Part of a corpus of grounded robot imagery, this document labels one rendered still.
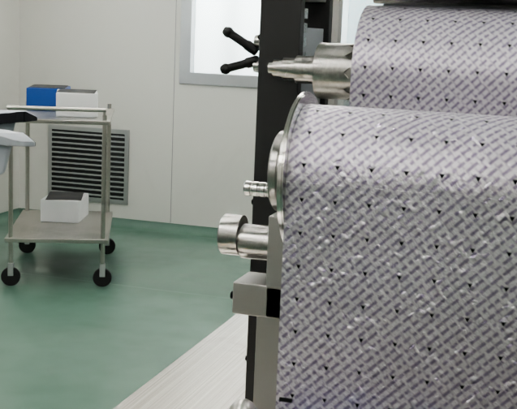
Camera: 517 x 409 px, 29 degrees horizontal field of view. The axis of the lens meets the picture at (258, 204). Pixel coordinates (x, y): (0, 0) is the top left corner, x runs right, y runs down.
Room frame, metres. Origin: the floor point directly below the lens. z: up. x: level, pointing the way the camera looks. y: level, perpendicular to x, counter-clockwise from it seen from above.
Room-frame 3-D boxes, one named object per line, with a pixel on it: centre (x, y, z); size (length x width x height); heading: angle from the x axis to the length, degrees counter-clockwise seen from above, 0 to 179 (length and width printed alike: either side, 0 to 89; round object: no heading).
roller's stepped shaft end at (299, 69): (1.19, -0.03, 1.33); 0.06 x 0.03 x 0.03; 73
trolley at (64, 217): (5.65, 1.10, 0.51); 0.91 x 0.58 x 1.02; 7
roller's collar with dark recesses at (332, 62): (1.17, -0.09, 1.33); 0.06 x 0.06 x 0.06; 73
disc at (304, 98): (0.93, -0.04, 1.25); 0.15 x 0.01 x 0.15; 163
